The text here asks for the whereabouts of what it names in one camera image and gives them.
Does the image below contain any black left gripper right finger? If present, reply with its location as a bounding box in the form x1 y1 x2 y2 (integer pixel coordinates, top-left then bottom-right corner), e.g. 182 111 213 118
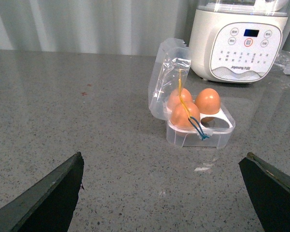
239 152 290 232

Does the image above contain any blue rubber band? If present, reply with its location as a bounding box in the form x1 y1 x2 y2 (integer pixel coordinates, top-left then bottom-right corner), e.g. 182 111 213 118
188 116 209 140

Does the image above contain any brown egg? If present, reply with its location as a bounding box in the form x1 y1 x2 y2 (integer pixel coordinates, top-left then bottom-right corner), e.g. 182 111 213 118
170 101 200 129
194 88 221 115
167 88 193 111

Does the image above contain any brown egg back right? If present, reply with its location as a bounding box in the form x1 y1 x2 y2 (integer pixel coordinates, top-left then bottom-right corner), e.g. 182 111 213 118
194 88 221 115

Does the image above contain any brown egg front left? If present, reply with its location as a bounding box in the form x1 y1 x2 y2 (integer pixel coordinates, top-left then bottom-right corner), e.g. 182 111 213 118
170 101 200 129

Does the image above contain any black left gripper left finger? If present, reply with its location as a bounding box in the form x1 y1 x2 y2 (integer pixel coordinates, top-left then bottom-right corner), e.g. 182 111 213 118
0 152 84 232

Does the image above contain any yellow rubber band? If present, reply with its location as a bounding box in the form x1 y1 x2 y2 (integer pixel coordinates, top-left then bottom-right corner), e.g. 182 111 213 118
178 69 193 119

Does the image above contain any clear plastic egg box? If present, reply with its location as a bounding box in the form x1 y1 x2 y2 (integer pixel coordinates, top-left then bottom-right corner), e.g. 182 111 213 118
148 38 235 148

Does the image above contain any white Joyoung blender appliance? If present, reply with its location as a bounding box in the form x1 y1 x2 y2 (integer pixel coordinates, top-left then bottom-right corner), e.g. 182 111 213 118
189 0 290 83

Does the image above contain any clear plastic wrap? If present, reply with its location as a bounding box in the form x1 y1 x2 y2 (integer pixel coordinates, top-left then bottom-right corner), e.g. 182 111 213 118
274 50 290 75

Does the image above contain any brown egg back left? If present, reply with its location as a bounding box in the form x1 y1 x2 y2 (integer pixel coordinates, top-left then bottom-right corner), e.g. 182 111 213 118
167 88 193 111

